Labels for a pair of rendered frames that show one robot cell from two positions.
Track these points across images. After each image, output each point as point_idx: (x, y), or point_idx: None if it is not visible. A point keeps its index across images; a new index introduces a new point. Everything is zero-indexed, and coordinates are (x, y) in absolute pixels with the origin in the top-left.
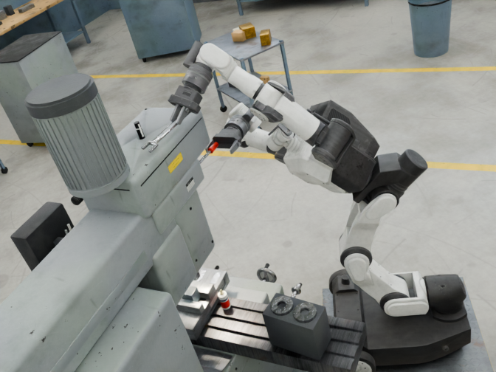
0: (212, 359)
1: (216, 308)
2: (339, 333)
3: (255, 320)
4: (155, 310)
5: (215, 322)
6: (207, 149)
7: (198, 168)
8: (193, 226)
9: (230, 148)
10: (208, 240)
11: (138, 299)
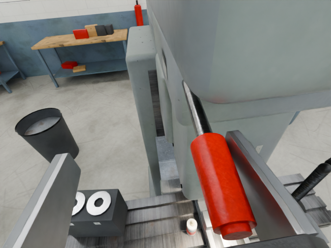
0: (175, 188)
1: (198, 223)
2: (66, 245)
3: (152, 226)
4: (128, 49)
5: (187, 207)
6: (226, 134)
7: (171, 73)
8: (175, 127)
9: (58, 161)
10: (180, 174)
11: (148, 49)
